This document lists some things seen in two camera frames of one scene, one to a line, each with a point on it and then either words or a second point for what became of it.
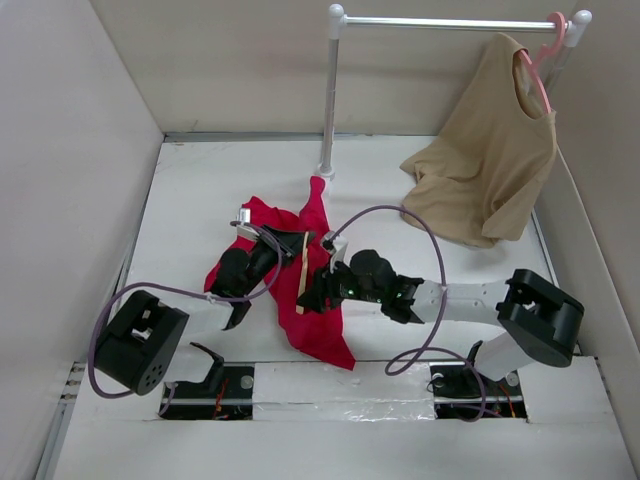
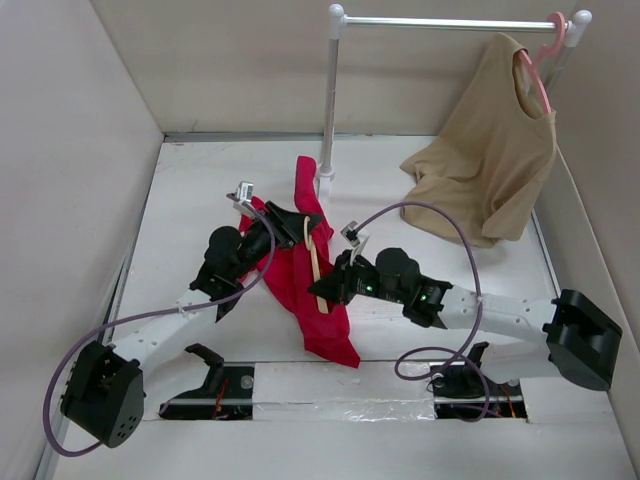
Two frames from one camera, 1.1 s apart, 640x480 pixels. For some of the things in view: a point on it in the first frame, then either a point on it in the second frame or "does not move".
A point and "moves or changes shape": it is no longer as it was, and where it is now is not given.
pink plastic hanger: [543, 53] does not move
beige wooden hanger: [299, 305] → [322, 305]
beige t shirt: [482, 181] does not move
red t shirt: [322, 334] moves or changes shape
